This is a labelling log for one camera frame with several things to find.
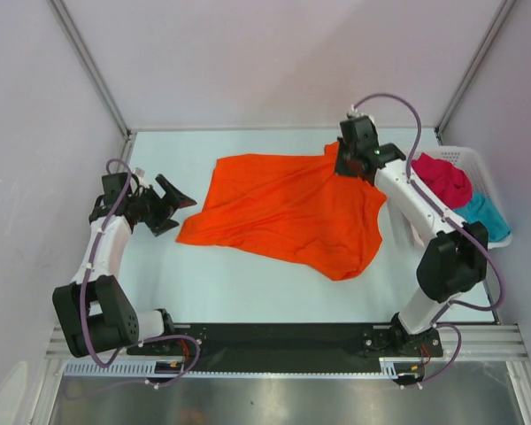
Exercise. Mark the teal t-shirt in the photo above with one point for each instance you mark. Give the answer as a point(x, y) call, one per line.
point(482, 209)

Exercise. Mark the orange t-shirt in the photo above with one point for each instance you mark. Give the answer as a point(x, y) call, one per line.
point(291, 208)

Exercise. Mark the white slotted cable duct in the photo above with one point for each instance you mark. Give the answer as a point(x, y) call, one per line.
point(163, 370)

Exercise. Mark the aluminium frame rail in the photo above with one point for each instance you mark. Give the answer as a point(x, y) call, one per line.
point(476, 342)

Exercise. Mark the red t-shirt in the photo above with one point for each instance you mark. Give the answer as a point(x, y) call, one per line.
point(449, 183)

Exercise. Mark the white plastic laundry basket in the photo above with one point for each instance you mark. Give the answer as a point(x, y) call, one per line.
point(469, 161)

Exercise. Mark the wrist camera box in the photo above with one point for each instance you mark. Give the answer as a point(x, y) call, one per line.
point(138, 176)
point(355, 114)

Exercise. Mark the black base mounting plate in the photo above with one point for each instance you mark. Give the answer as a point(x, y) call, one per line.
point(284, 360)

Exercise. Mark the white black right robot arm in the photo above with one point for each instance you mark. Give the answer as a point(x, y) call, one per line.
point(454, 259)

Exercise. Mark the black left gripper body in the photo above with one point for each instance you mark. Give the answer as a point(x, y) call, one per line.
point(153, 210)

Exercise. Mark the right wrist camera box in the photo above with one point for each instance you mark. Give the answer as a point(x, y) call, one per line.
point(355, 114)

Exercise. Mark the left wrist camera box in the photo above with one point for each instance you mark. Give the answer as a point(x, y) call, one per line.
point(138, 176)

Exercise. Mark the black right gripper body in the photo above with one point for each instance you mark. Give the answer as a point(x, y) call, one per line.
point(344, 163)

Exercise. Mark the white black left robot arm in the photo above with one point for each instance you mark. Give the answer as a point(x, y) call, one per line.
point(93, 310)

